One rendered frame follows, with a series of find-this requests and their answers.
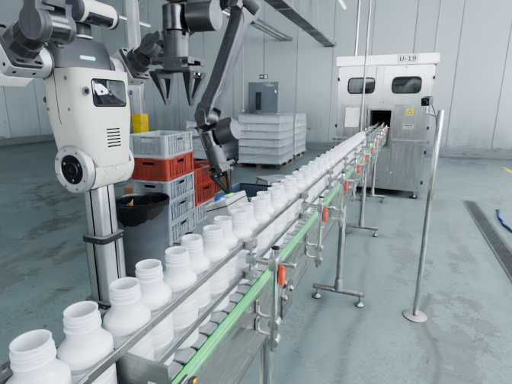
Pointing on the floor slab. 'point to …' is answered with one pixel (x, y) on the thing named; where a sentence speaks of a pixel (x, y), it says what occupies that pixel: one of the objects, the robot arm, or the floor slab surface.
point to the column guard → (140, 123)
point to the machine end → (390, 112)
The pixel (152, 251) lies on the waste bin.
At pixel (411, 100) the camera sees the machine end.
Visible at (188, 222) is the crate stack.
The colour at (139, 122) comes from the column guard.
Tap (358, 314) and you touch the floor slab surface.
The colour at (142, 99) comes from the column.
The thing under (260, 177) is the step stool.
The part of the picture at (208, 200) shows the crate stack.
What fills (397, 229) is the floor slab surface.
